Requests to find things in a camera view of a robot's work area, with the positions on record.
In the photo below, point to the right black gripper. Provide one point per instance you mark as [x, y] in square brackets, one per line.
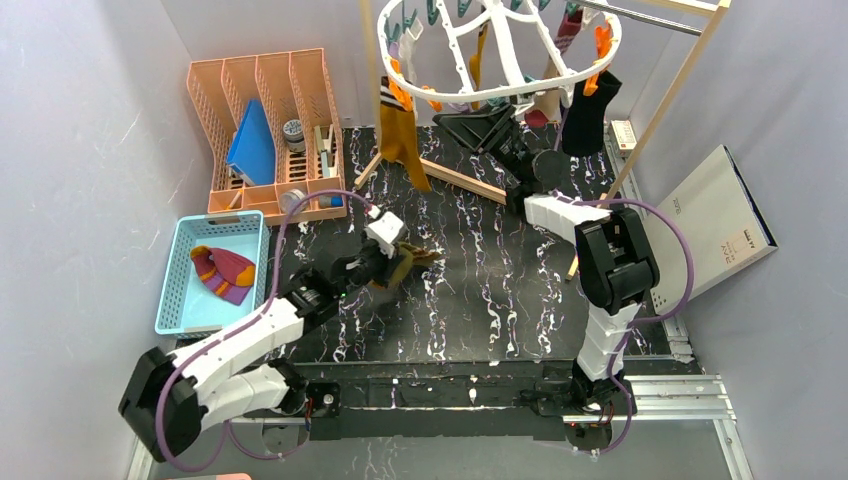
[497, 132]

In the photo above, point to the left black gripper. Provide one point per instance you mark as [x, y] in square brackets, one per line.
[379, 263]

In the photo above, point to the green striped sock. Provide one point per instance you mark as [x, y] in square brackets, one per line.
[408, 257]

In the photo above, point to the orange striped-cuff sock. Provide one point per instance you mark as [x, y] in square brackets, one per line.
[399, 139]

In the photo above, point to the purple striped sock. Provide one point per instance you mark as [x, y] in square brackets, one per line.
[226, 274]

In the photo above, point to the white sock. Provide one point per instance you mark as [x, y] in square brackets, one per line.
[406, 49]

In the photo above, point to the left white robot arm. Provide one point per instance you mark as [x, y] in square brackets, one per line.
[232, 351]

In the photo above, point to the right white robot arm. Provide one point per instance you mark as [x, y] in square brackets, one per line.
[616, 265]

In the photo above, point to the white round clip hanger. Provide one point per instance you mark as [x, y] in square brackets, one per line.
[517, 86]

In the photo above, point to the mustard yellow sock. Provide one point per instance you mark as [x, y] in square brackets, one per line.
[475, 62]

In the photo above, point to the black sock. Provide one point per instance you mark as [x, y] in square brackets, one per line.
[582, 133]

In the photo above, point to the white power strip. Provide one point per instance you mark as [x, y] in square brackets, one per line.
[623, 138]

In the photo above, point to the metal rack rod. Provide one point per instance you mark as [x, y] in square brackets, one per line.
[640, 17]

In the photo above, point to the small grey jar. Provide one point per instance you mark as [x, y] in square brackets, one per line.
[293, 134]

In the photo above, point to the light blue plastic basket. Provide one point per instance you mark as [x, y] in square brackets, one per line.
[187, 309]

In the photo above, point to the blue folder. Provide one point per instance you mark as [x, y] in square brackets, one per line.
[252, 155]

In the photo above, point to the peach file organizer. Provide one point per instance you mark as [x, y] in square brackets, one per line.
[289, 85]

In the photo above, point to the grey flat box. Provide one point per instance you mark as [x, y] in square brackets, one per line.
[717, 214]

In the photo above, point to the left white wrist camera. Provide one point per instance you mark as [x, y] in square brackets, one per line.
[386, 229]

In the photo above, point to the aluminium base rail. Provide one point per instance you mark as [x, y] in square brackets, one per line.
[493, 403]

